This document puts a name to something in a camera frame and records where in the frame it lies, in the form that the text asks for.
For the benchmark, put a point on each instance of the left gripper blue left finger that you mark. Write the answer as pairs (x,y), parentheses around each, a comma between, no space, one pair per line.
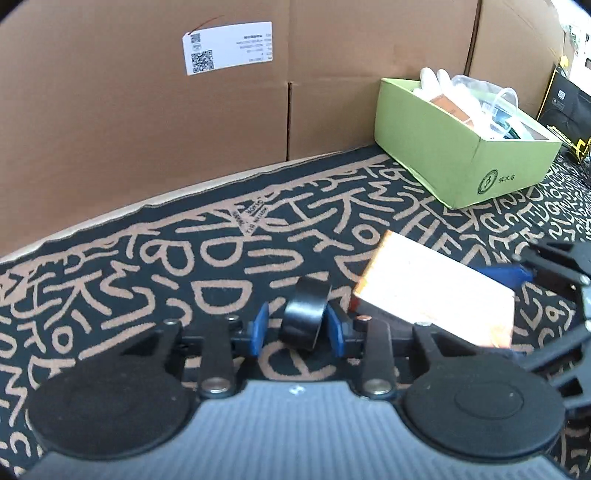
(223,340)

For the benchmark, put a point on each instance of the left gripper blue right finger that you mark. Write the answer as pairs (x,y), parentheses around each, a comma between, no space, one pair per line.
(369,340)

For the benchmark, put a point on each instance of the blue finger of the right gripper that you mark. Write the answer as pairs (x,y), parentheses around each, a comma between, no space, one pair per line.
(511,275)

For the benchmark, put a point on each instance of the orange white box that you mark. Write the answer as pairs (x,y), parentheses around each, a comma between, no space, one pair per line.
(419,285)

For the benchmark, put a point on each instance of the black tape roll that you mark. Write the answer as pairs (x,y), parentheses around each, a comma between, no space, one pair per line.
(303,314)

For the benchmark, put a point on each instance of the white glove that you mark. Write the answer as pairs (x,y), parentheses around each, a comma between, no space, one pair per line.
(433,84)

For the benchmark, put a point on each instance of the green cardboard box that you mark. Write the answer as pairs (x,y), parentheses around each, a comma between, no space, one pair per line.
(458,166)

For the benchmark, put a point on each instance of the patterned black tan cloth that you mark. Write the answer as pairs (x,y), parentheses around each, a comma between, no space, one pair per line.
(234,247)

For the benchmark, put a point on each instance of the clear plastic bag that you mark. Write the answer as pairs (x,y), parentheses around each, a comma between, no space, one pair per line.
(497,106)

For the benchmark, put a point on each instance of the black yellow box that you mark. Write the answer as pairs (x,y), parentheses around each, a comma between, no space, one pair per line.
(566,108)

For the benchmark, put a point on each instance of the large brown cardboard box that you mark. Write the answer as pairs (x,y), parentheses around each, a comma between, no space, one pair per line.
(97,111)

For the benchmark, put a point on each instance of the white shipping label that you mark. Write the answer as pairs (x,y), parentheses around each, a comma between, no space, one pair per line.
(228,46)

